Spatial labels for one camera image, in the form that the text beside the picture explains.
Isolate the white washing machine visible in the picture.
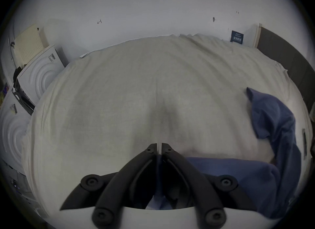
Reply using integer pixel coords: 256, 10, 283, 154
13, 45, 66, 107
0, 89, 33, 174

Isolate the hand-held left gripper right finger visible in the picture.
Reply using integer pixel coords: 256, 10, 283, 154
161, 143, 257, 229

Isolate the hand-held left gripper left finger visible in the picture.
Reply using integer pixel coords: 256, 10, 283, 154
60, 143, 158, 229

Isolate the small dark blue box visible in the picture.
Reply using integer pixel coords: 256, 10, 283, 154
230, 30, 244, 44

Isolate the beige perforated board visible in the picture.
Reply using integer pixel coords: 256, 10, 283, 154
13, 24, 50, 68

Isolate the dark blue shirt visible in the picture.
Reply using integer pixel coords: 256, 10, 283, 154
146, 87, 302, 219

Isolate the dark padded headboard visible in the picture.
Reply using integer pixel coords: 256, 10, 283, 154
256, 23, 315, 111

